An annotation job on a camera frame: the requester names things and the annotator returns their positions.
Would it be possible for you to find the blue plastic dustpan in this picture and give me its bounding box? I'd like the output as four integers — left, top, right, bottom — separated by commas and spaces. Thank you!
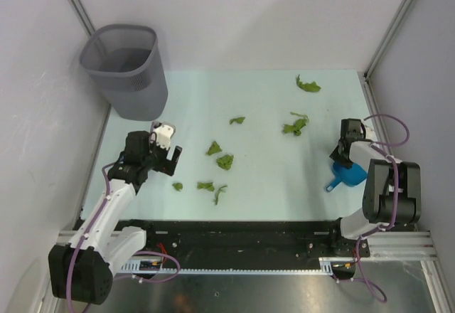
325, 162, 368, 192

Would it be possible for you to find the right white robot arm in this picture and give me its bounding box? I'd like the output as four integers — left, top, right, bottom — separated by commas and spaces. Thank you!
325, 118, 421, 257

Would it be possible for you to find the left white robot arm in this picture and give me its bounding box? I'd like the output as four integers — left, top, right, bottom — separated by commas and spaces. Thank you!
48, 122, 182, 304

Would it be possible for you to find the small green scrap lower left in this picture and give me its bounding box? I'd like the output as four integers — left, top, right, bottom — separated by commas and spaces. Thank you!
173, 182, 183, 191

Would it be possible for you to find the small green scrap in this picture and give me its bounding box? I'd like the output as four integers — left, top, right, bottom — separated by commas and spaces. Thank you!
173, 182, 183, 191
229, 117, 245, 125

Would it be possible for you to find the green paper scrap centre left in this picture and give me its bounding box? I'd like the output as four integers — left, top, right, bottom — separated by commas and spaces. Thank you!
205, 141, 223, 156

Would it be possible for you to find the green paper scrap lower middle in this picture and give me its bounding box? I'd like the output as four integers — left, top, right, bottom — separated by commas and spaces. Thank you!
197, 182, 215, 192

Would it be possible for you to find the green paper scrap right cluster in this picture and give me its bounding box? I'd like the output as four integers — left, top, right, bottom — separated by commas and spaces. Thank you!
282, 112, 309, 137

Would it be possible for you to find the long green scrap lower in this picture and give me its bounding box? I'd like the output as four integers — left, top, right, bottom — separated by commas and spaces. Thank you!
214, 185, 228, 206

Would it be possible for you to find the green paper scrap far corner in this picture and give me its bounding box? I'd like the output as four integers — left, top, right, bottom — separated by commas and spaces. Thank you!
296, 75, 321, 93

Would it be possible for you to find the small green scrap centre top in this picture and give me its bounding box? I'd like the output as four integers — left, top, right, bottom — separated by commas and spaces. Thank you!
229, 117, 245, 125

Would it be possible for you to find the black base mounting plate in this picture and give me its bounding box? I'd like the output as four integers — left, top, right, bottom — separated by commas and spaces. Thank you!
114, 219, 357, 260

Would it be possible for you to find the grey mesh waste bin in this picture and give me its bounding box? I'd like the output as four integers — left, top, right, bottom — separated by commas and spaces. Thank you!
79, 23, 168, 121

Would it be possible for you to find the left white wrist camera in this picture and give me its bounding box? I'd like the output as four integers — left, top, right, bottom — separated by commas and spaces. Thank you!
149, 121, 176, 151

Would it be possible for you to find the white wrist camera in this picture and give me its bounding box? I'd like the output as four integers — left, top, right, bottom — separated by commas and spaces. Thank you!
361, 122, 377, 142
149, 121, 176, 151

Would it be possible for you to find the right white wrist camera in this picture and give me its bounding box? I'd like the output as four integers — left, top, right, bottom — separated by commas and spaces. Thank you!
361, 122, 377, 142

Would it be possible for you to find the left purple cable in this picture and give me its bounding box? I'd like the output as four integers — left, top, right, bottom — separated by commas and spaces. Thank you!
67, 165, 181, 313

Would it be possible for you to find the white slotted cable duct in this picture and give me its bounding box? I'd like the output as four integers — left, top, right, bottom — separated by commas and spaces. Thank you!
117, 258, 355, 276

